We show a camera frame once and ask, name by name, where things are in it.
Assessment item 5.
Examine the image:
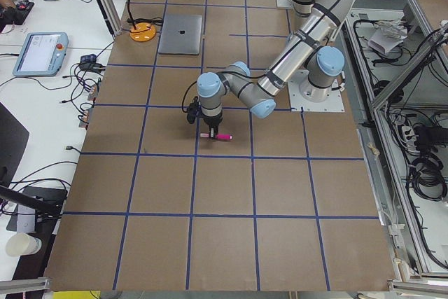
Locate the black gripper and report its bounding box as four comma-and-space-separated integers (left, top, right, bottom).
202, 113, 223, 139

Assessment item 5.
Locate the pink marker pen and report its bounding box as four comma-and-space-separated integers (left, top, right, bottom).
199, 133, 233, 141

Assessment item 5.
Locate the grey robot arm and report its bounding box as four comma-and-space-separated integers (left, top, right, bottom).
188, 0, 354, 139

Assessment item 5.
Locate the silver laptop notebook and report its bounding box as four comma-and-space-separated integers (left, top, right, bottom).
158, 14, 203, 55

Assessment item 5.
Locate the blue teach pendant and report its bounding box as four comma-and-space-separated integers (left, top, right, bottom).
13, 32, 69, 77

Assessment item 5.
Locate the white paper cup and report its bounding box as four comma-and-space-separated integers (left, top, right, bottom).
6, 232, 42, 257

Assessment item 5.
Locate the black lamp power cable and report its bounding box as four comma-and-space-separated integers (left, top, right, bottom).
126, 17, 165, 30

